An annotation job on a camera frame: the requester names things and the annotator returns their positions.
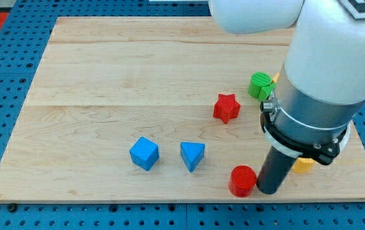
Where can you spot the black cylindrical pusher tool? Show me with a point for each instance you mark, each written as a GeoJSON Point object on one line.
{"type": "Point", "coordinates": [274, 170]}

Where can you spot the red star block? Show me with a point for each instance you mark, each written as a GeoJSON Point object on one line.
{"type": "Point", "coordinates": [226, 108]}

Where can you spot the yellow block behind arm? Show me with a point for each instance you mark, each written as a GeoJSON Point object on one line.
{"type": "Point", "coordinates": [275, 78]}

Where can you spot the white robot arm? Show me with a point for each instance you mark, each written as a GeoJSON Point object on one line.
{"type": "Point", "coordinates": [321, 85]}

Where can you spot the green star block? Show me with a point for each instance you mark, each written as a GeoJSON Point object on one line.
{"type": "Point", "coordinates": [266, 91]}

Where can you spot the blue cube block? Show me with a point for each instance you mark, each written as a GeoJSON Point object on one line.
{"type": "Point", "coordinates": [144, 153]}

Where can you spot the yellow block behind tool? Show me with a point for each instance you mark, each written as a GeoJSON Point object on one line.
{"type": "Point", "coordinates": [303, 165]}

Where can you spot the red cylinder block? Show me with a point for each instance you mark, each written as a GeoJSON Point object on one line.
{"type": "Point", "coordinates": [242, 181]}

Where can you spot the green cylinder block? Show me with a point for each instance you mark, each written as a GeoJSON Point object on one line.
{"type": "Point", "coordinates": [257, 82]}

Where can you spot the blue triangle block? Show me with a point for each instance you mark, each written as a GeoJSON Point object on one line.
{"type": "Point", "coordinates": [192, 154]}

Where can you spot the wooden board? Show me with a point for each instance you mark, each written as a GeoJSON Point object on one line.
{"type": "Point", "coordinates": [104, 82]}

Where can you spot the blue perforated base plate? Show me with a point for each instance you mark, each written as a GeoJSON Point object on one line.
{"type": "Point", "coordinates": [25, 27]}

